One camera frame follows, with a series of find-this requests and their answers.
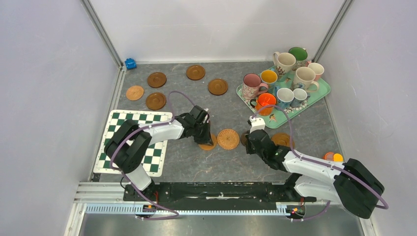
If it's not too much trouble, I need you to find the dark walnut wooden coaster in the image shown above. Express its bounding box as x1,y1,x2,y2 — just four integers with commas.
240,130,249,147

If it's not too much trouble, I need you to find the light orange wooden coaster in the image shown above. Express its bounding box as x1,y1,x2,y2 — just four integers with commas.
198,133,217,150

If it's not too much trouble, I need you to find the brown ridged wooden coaster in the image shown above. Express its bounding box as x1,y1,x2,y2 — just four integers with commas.
270,133,290,147

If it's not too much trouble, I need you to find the woven rattan coaster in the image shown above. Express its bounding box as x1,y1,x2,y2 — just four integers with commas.
217,129,240,150

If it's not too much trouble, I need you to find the brown wooden saucer coaster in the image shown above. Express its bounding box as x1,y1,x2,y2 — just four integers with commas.
146,92,167,111
186,65,206,81
208,78,228,96
147,72,167,88

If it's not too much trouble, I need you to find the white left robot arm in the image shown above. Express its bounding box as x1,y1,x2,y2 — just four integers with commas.
104,105,213,201

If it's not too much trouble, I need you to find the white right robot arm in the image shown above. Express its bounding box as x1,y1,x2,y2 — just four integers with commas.
245,130,385,219

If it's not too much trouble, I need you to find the light cork coaster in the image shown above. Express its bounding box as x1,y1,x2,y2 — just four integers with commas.
126,86,144,101

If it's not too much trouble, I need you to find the mint green floral tray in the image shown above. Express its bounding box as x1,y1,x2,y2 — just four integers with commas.
236,66,331,129

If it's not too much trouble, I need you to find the blue patterned mug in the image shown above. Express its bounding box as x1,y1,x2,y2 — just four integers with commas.
273,87,294,110

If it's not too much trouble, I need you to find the green white chessboard mat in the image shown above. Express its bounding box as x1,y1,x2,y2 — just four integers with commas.
93,110,173,177

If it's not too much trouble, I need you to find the pink patterned mug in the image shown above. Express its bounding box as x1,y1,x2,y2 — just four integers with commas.
241,73,269,100

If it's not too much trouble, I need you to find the small white blue mug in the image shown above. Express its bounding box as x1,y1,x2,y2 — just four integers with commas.
290,88,309,108

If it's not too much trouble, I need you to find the yellow inside mug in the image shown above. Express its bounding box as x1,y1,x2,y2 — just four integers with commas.
260,70,278,89

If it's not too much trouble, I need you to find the orange yellow small container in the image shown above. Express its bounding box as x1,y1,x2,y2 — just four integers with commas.
323,152,344,162

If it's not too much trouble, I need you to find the large cream mug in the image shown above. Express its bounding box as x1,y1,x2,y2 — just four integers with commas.
291,67,320,93

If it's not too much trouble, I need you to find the white floral mug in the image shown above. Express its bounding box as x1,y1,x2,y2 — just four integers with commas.
272,52,296,78

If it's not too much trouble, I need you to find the blue toy block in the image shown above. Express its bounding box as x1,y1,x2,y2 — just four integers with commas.
124,58,137,69

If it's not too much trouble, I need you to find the pink white mug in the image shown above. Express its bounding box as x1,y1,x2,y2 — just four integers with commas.
305,61,325,81

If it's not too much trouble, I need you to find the green inside mug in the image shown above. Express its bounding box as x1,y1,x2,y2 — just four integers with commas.
288,47,308,70

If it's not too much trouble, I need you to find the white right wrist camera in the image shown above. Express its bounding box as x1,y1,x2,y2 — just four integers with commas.
248,116,266,133

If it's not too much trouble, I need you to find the orange mug black handle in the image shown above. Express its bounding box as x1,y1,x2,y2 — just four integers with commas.
249,93,277,116

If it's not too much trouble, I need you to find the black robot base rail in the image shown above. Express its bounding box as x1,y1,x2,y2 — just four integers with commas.
143,182,317,211

